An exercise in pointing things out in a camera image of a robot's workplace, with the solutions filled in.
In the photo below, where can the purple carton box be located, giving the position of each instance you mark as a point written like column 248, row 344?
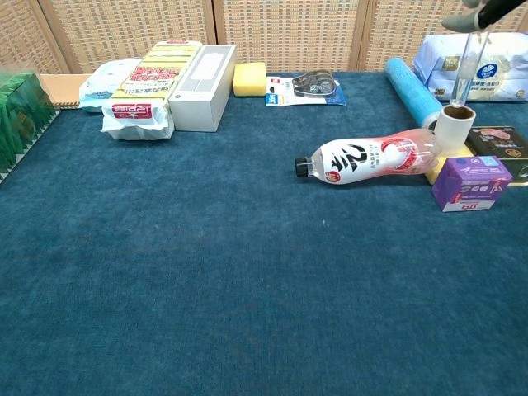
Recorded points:
column 470, row 185

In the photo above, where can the clear plastic tube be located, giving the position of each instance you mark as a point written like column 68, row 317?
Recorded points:
column 466, row 70

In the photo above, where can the woven wooden folding screen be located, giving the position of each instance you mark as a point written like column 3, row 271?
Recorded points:
column 288, row 33

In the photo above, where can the flat yellow sponge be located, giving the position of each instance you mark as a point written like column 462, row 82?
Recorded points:
column 433, row 176

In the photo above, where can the thick yellow sponge block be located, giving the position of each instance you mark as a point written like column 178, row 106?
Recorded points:
column 249, row 80

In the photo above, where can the white blue tissue pack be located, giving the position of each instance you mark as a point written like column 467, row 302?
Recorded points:
column 437, row 62

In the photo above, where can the blue carpet table cover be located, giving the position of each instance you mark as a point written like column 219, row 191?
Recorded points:
column 206, row 268

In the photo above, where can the blue plastic bag roll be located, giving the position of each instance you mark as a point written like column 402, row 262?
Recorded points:
column 408, row 88

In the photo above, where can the white paper roll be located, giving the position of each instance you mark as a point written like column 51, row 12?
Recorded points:
column 451, row 132

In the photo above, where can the white blue plastic pouch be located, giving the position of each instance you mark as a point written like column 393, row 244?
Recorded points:
column 103, row 84

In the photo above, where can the dark luncheon meat tin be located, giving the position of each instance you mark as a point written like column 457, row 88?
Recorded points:
column 495, row 142

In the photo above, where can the brown spiral notebook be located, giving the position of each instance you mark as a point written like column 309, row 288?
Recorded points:
column 62, row 88

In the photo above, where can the plastic bottle white red label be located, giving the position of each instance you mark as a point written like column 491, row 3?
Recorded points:
column 354, row 165

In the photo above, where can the yellow red sponge pack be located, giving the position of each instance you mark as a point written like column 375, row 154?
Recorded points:
column 152, row 78

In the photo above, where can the green patterned box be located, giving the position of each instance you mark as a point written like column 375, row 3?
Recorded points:
column 20, row 115

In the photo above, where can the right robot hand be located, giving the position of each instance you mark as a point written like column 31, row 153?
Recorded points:
column 491, row 12

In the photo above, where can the long white cardboard box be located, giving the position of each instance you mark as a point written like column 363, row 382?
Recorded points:
column 202, row 90

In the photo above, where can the correction tape blister pack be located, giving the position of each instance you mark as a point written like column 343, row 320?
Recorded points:
column 313, row 86

